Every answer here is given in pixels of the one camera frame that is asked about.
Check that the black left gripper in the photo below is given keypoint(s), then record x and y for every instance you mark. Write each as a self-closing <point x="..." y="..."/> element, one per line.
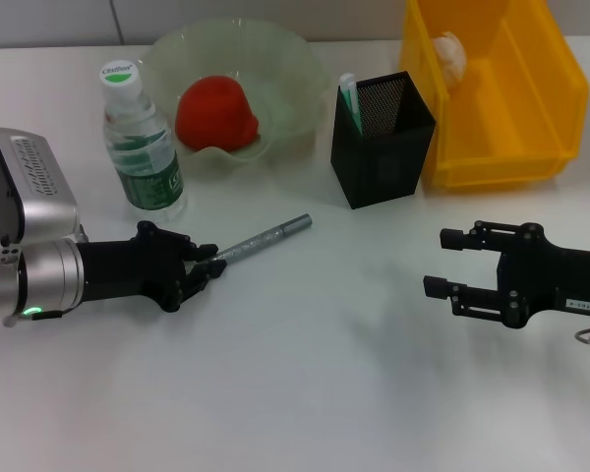
<point x="128" y="270"/>

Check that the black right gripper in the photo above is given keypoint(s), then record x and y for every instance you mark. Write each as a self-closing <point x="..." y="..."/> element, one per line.
<point x="550" y="280"/>

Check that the grey marker pen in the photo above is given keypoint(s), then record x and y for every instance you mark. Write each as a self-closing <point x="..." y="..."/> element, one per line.
<point x="265" y="238"/>

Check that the clear bottle with green label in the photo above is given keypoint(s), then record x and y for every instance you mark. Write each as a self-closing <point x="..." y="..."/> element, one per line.
<point x="147" y="172"/>

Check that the green utility knife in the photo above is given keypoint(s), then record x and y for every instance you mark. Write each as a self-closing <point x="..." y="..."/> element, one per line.
<point x="351" y="103"/>

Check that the white paper ball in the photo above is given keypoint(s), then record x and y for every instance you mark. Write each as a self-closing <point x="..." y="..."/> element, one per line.
<point x="450" y="59"/>

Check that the black mesh pen holder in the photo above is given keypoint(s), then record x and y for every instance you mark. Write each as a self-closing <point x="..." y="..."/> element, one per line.
<point x="383" y="167"/>

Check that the green glass fruit plate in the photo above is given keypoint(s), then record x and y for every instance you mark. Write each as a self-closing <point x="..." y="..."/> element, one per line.
<point x="285" y="74"/>

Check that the yellow plastic bin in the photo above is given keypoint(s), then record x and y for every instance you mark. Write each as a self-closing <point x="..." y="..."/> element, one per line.
<point x="521" y="98"/>

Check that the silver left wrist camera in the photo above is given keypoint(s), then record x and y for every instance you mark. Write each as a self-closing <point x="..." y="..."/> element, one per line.
<point x="34" y="187"/>

